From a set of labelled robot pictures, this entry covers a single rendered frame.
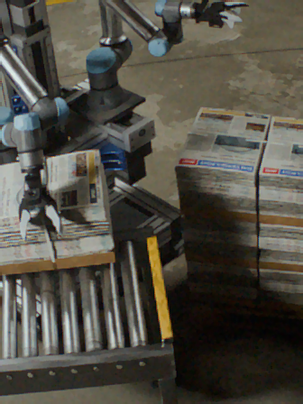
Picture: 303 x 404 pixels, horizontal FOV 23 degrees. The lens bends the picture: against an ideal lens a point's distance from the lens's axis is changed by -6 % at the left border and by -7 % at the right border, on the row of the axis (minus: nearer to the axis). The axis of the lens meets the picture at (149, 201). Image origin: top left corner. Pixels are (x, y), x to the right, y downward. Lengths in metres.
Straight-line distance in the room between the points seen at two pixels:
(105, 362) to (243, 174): 0.88
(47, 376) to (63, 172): 0.66
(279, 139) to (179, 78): 2.09
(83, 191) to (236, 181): 0.60
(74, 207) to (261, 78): 2.73
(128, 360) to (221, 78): 2.93
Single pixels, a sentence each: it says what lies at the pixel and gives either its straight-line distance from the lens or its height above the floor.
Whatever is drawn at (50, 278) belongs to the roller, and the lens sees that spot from 2.34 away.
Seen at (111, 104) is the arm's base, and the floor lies 0.84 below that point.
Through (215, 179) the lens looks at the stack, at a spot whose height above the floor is 0.78.
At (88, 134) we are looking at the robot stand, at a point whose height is 0.73.
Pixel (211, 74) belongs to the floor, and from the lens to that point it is 4.78.
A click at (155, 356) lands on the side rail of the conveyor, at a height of 0.80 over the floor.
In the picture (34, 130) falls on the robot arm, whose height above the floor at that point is 1.27.
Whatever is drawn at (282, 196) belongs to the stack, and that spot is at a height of 0.74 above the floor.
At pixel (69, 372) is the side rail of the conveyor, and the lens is 2.10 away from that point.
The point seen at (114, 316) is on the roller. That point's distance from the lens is 2.18.
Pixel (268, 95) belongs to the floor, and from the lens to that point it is 4.56.
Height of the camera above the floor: 2.41
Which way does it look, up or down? 40 degrees down
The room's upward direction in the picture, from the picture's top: 8 degrees counter-clockwise
